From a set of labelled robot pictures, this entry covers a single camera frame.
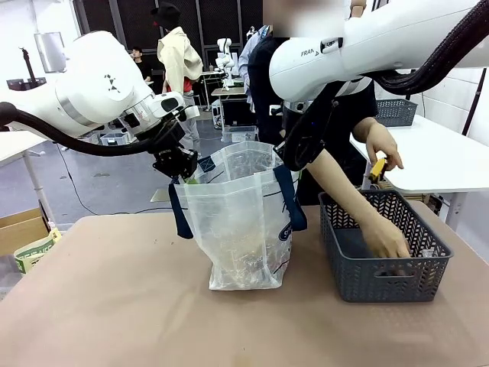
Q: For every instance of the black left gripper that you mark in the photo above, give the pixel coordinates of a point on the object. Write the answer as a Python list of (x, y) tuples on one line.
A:
[(173, 153)]

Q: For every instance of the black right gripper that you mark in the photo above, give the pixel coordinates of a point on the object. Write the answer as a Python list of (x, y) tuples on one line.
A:
[(303, 145)]

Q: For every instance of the yellow black handheld item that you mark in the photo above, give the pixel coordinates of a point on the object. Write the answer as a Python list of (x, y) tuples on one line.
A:
[(377, 169)]

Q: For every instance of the dark grey plastic basket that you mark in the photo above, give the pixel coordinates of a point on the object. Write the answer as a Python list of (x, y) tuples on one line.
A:
[(386, 284), (397, 112)]

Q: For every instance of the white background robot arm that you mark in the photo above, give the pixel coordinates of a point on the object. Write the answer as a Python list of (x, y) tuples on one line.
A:
[(225, 61)]

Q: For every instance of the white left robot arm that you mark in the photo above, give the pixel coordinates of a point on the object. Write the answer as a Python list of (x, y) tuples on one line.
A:
[(88, 88)]

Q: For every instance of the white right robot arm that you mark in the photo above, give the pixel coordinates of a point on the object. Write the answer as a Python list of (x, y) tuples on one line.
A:
[(366, 42)]

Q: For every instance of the person's right forearm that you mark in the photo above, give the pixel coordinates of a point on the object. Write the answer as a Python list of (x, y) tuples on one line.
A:
[(340, 187)]

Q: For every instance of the person's left forearm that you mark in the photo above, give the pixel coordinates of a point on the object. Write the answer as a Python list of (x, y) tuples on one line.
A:
[(368, 128)]

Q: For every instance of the green white paper bag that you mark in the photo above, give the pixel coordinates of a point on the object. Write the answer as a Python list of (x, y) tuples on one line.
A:
[(36, 254)]

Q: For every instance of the person's left hand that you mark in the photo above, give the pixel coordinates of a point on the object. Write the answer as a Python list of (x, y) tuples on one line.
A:
[(386, 147)]

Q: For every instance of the person's right hand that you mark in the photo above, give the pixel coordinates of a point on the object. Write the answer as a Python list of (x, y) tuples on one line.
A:
[(387, 244)]

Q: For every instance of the clear plastic bin white label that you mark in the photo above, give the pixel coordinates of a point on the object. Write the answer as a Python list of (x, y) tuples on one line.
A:
[(238, 134)]

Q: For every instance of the clear plastic floor bin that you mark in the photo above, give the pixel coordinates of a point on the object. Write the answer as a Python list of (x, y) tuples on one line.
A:
[(114, 139)]

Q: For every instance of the black cabinet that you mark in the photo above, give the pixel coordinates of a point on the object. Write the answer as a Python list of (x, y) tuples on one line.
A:
[(238, 112)]

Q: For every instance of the small wood top table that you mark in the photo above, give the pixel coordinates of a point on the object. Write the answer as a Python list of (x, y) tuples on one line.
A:
[(228, 91)]

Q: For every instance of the wooden slat crate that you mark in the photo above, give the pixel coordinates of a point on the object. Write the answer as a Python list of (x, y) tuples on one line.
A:
[(405, 191)]

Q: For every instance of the person in black t-shirt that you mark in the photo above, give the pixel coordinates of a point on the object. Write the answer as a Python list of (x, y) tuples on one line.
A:
[(261, 72)]

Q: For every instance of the background person in black shirt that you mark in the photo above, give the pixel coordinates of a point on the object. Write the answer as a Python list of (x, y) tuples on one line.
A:
[(142, 65)]

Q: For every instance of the mannequin in cream jacket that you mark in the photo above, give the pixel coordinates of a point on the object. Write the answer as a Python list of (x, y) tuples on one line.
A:
[(179, 57)]

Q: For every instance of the white side table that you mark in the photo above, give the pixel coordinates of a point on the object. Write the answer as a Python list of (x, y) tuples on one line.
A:
[(431, 160)]

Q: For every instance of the small clear plastic item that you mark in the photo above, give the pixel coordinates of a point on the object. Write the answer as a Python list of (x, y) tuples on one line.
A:
[(428, 253)]

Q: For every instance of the cardboard box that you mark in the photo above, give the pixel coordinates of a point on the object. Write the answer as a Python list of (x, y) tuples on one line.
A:
[(23, 229)]

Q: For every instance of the grey whiteboard panel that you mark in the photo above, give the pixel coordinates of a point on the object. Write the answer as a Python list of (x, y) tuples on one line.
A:
[(49, 51)]

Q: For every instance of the slanted black stand leg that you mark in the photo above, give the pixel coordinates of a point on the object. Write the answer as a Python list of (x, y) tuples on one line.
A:
[(471, 103)]

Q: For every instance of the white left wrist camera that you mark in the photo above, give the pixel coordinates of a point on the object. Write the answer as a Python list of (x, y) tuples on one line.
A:
[(190, 112)]

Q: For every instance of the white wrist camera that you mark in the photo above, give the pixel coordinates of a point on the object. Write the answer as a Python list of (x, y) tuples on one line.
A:
[(190, 112), (276, 110)]

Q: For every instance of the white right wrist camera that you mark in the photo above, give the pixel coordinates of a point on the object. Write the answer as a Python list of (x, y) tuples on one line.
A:
[(276, 110)]

